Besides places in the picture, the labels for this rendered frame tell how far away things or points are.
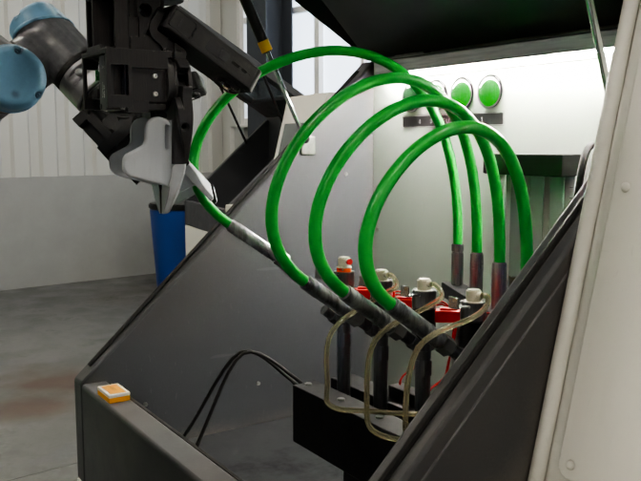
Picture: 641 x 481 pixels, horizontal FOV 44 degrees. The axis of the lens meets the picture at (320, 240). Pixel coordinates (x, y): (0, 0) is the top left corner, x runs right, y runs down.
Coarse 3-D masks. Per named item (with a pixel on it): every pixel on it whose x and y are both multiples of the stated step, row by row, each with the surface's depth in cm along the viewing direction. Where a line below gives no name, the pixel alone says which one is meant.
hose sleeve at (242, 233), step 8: (232, 224) 109; (240, 224) 109; (232, 232) 109; (240, 232) 109; (248, 232) 109; (248, 240) 109; (256, 240) 109; (264, 240) 110; (256, 248) 110; (264, 248) 110; (272, 256) 110
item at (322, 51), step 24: (312, 48) 108; (336, 48) 109; (360, 48) 109; (264, 72) 107; (408, 72) 111; (432, 120) 113; (192, 144) 107; (456, 168) 114; (456, 192) 114; (216, 216) 108; (456, 216) 115; (456, 240) 115
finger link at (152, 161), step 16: (160, 128) 74; (144, 144) 74; (160, 144) 75; (128, 160) 73; (144, 160) 74; (160, 160) 75; (128, 176) 74; (144, 176) 74; (160, 176) 75; (176, 176) 75; (176, 192) 76
